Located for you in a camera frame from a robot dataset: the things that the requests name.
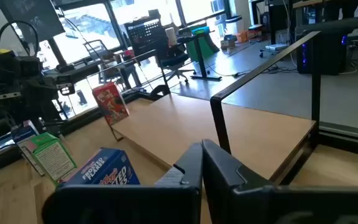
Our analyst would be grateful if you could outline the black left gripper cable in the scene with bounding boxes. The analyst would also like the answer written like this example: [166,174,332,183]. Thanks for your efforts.
[0,20,40,55]

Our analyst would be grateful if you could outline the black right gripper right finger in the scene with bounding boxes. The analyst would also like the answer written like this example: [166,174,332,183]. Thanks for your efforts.
[201,139,358,224]

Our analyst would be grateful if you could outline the grey desk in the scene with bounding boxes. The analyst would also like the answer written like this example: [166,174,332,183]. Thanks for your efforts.
[42,58,136,86]

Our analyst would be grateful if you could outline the green Apple Jacks cereal box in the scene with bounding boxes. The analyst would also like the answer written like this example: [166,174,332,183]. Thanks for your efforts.
[29,132,78,187]

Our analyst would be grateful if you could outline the green panel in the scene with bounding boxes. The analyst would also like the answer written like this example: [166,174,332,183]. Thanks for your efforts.
[186,26,221,62]

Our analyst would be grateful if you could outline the wooden shelf black metal frame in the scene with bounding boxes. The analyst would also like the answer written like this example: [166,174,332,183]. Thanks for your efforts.
[87,30,322,187]

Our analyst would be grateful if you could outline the black office chair blue seat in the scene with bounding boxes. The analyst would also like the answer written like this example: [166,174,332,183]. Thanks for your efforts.
[124,9,196,84]

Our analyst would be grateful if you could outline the black table frame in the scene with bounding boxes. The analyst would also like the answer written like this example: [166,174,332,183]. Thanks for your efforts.
[50,83,358,156]

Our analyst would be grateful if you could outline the black monitor on stand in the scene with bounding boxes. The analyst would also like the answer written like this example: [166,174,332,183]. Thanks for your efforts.
[0,0,76,74]

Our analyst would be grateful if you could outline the black computer tower blue lights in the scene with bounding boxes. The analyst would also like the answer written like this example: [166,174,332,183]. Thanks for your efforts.
[295,26,349,75]

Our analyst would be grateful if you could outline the cardboard box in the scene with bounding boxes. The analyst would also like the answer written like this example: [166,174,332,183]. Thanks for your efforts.
[220,39,236,50]

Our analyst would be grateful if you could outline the white device on casters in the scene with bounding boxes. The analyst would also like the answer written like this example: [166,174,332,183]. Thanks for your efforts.
[259,42,289,59]

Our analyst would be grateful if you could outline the white paper roll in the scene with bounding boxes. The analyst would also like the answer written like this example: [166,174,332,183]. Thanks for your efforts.
[165,27,178,47]

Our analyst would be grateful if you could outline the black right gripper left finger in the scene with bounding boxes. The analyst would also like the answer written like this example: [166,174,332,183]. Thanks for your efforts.
[41,141,204,224]

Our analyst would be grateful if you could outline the metal frame chair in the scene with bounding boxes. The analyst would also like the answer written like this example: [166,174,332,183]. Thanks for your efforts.
[82,39,142,91]

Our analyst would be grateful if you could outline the black standing desk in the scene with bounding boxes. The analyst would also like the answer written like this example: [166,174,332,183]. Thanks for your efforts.
[177,11,229,82]

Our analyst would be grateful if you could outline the red Froot Loops cereal box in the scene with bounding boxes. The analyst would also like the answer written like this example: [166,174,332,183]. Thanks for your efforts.
[91,81,131,127]

